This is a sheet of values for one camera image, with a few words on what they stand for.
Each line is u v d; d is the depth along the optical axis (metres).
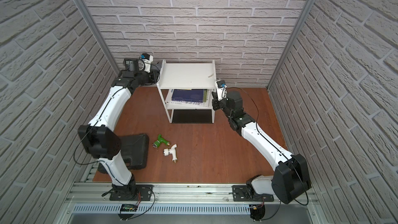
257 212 0.70
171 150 0.86
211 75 0.79
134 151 0.81
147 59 0.72
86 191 0.76
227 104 0.62
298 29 0.85
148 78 0.73
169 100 0.88
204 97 0.88
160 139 0.90
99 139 0.47
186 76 0.78
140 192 0.73
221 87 0.65
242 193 0.74
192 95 0.90
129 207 0.72
